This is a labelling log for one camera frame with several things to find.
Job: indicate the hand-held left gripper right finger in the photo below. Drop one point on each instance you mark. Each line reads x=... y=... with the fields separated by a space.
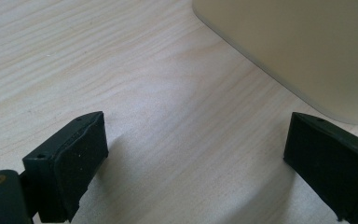
x=329 y=161

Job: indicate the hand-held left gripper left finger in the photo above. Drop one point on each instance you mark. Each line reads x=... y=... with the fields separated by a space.
x=71 y=168

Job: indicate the beige plastic container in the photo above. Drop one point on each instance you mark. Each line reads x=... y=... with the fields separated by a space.
x=298 y=49

